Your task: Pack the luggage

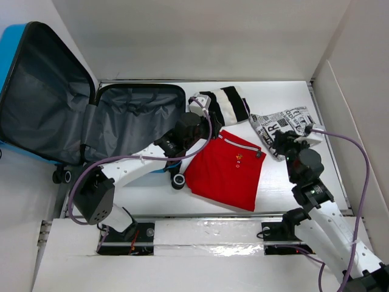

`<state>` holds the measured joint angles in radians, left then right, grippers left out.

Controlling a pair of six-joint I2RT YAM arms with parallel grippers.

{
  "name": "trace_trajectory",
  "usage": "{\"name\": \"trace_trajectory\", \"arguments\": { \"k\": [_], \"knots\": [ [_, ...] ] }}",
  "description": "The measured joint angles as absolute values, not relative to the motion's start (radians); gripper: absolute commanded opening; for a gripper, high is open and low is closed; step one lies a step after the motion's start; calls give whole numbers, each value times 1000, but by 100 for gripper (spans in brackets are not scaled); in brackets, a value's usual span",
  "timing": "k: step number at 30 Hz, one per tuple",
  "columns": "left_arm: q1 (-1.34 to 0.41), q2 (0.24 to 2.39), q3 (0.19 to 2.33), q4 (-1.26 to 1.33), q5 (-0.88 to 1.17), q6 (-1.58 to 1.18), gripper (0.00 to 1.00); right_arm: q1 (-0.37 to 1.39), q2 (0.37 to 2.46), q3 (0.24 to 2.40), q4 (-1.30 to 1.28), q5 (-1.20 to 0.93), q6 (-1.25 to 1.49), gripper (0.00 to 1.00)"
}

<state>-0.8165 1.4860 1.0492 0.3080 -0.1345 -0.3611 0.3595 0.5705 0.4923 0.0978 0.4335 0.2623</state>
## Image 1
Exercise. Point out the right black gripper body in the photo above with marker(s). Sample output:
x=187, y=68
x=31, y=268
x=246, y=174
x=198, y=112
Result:
x=287, y=146

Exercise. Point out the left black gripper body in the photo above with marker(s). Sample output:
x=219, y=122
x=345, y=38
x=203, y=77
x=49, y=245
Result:
x=203, y=132

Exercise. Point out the newspaper print cloth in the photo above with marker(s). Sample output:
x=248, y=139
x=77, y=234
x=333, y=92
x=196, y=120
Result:
x=295, y=119

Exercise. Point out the black white striped sweater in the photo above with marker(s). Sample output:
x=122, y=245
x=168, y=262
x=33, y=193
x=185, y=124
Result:
x=227, y=105

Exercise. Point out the red polo shirt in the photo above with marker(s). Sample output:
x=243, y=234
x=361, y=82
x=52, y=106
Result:
x=227, y=171

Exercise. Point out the blue kids suitcase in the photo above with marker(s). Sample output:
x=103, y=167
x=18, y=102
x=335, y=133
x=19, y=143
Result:
x=51, y=108

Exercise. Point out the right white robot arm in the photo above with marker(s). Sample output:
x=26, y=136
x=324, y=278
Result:
x=319, y=223

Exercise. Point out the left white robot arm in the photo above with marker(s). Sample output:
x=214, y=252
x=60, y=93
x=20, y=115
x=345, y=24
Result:
x=93, y=193

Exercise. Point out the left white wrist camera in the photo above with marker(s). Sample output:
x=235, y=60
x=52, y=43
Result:
x=199, y=104

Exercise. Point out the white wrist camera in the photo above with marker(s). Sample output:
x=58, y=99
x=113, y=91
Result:
x=199, y=104
x=312, y=134

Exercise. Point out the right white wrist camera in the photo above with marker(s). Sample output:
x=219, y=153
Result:
x=312, y=134

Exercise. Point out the metal base rail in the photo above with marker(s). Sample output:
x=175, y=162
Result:
x=223, y=237

